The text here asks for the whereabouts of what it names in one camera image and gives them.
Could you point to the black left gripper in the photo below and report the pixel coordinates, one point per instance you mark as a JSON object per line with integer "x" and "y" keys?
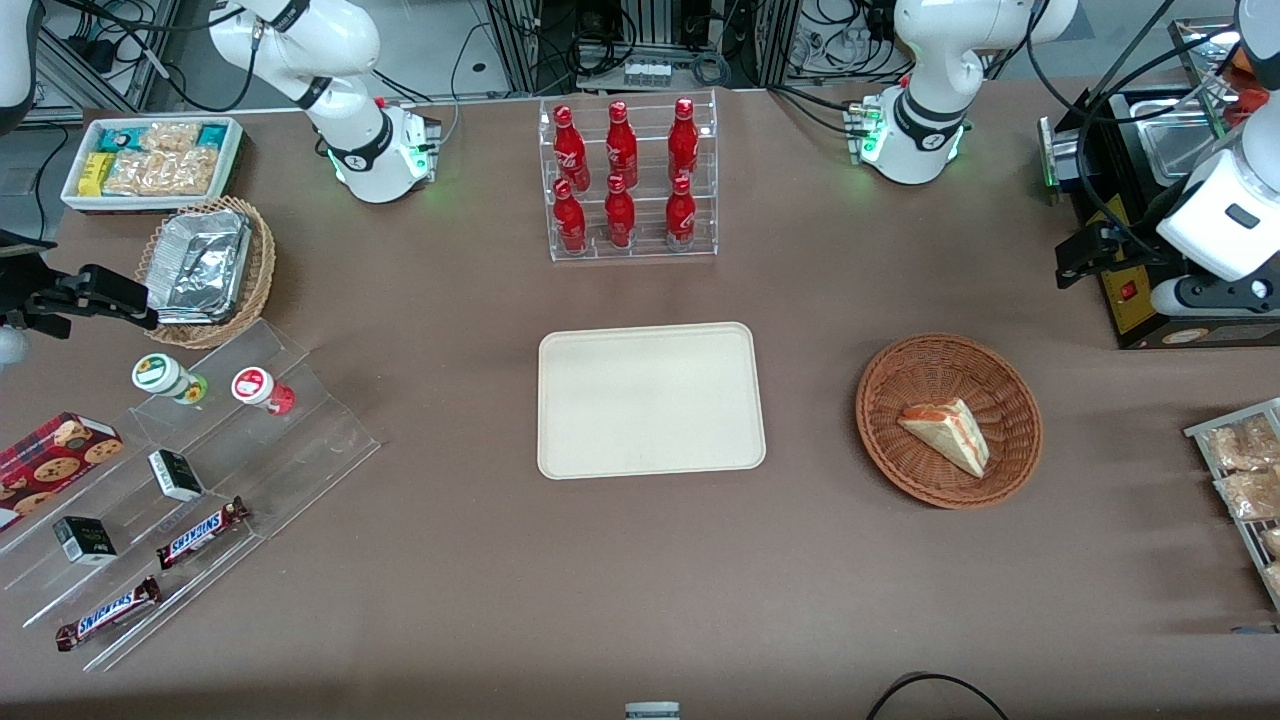
{"x": 1127, "y": 249}

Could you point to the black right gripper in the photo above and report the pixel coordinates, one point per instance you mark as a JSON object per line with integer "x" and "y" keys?
{"x": 32, "y": 301}

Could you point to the triangular sandwich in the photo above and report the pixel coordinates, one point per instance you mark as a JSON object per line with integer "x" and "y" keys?
{"x": 950, "y": 435}

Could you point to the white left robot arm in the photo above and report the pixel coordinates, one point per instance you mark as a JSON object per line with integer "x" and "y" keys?
{"x": 920, "y": 140}

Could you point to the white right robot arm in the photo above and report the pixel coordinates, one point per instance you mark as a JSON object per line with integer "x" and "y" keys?
{"x": 355, "y": 150}

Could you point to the light tan wicker basket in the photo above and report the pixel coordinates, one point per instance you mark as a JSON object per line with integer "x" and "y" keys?
{"x": 262, "y": 270}

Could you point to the brown round wicker basket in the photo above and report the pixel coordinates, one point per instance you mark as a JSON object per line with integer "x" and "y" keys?
{"x": 900, "y": 450}

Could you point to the cream plastic serving tray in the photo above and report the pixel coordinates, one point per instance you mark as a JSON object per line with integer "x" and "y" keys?
{"x": 650, "y": 400}

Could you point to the black countertop grill appliance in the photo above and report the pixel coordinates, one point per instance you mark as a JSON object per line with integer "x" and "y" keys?
{"x": 1130, "y": 322}

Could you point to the green lid yogurt cup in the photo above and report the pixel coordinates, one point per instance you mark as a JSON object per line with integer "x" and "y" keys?
{"x": 158, "y": 373}

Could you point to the yellow snack packet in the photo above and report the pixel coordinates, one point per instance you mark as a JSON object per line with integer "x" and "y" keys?
{"x": 97, "y": 174}

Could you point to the stack of foil trays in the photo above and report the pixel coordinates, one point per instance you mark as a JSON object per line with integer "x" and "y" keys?
{"x": 200, "y": 265}

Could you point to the clear bag of crackers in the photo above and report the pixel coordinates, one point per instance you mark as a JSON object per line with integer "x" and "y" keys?
{"x": 132, "y": 174}
{"x": 170, "y": 137}
{"x": 188, "y": 171}

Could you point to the red plaid cookie box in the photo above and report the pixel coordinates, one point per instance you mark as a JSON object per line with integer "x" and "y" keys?
{"x": 55, "y": 465}

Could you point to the teal snack packet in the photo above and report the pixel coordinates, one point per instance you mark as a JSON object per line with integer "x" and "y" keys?
{"x": 211, "y": 136}
{"x": 120, "y": 138}

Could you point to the small black carton box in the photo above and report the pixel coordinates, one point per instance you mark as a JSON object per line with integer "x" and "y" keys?
{"x": 175, "y": 475}
{"x": 85, "y": 540}

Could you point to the red lid yogurt cup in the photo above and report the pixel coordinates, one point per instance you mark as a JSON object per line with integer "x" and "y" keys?
{"x": 255, "y": 386}

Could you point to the white rectangular snack bin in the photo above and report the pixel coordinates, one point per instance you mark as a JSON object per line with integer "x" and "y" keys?
{"x": 232, "y": 160}

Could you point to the clear bag of pastries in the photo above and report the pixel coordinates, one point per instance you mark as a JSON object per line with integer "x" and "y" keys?
{"x": 1250, "y": 495}
{"x": 1240, "y": 445}
{"x": 1272, "y": 542}
{"x": 1274, "y": 580}

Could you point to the clear acrylic step riser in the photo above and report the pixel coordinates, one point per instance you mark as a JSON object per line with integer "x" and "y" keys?
{"x": 310, "y": 440}
{"x": 150, "y": 545}

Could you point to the Snickers chocolate bar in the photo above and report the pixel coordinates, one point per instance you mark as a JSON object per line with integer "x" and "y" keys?
{"x": 108, "y": 612}
{"x": 200, "y": 532}

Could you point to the red cola bottle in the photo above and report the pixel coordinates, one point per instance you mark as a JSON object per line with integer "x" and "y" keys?
{"x": 620, "y": 215}
{"x": 570, "y": 150}
{"x": 570, "y": 220}
{"x": 683, "y": 140}
{"x": 681, "y": 215}
{"x": 621, "y": 145}

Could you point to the clear acrylic bottle rack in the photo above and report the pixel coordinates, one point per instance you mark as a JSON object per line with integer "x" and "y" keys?
{"x": 645, "y": 240}

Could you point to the white power strip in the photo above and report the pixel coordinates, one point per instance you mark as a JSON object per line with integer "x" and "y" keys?
{"x": 647, "y": 72}

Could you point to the small grey device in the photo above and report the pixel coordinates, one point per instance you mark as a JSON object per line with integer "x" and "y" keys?
{"x": 652, "y": 711}

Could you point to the aluminium equipment frame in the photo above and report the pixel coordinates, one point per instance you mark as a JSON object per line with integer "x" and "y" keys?
{"x": 520, "y": 45}

